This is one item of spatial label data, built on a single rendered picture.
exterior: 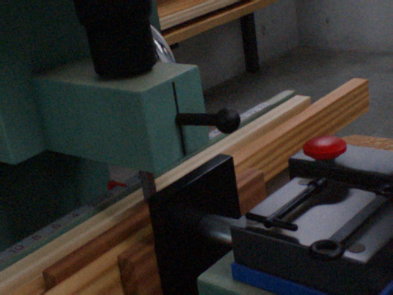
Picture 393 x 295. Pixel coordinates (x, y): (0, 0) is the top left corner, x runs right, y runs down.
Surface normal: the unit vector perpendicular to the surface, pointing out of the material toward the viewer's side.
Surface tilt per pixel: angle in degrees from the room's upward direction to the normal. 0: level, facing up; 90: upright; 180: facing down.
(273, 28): 90
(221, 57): 90
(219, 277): 0
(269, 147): 90
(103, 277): 90
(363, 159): 0
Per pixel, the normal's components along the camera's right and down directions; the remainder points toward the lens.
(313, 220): -0.15, -0.92
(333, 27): -0.67, 0.36
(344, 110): 0.76, 0.14
